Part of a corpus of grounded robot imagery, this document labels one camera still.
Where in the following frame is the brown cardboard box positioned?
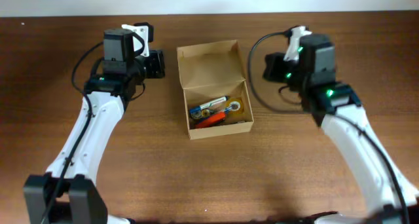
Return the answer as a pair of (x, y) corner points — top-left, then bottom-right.
(177, 40), (254, 140)

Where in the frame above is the yellow tape roll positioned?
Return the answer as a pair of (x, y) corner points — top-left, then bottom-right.
(225, 98), (244, 115)

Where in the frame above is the blue white marker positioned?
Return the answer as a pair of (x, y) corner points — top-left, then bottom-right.
(189, 96), (228, 114)

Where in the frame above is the yellow correction tape dispenser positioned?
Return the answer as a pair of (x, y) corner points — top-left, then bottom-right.
(191, 109), (215, 120)

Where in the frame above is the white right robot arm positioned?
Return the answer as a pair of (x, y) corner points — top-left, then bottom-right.
(263, 52), (418, 223)

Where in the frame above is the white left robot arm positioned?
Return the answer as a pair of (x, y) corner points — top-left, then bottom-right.
(24, 50), (165, 223)

